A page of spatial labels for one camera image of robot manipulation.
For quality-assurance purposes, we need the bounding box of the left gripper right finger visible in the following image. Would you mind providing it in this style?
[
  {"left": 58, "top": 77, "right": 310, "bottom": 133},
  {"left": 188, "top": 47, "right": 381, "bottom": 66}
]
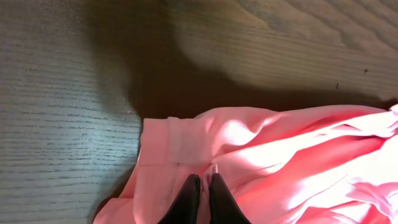
[{"left": 209, "top": 173, "right": 251, "bottom": 224}]

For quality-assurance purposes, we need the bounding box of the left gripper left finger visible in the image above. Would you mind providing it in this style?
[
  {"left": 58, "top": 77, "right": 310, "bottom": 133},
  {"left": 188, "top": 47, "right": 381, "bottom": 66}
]
[{"left": 158, "top": 174, "right": 201, "bottom": 224}]

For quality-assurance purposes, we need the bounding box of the pink printed t-shirt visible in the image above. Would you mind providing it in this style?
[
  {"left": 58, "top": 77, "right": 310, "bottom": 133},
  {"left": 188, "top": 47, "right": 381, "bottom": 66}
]
[{"left": 94, "top": 105, "right": 397, "bottom": 223}]

